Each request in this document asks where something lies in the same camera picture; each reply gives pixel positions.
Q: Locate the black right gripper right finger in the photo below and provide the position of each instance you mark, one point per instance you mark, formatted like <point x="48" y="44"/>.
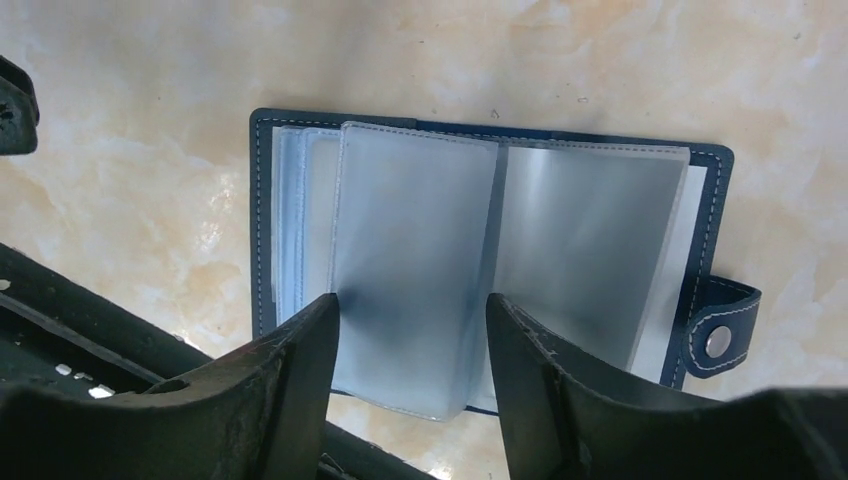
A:
<point x="565" y="414"/>

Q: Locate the blue leather card holder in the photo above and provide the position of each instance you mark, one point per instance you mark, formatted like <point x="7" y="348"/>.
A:
<point x="606" y="241"/>

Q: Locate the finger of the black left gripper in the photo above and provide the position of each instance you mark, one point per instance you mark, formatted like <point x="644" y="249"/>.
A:
<point x="20" y="114"/>

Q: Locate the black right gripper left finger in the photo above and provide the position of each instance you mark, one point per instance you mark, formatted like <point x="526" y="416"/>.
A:
<point x="257" y="412"/>

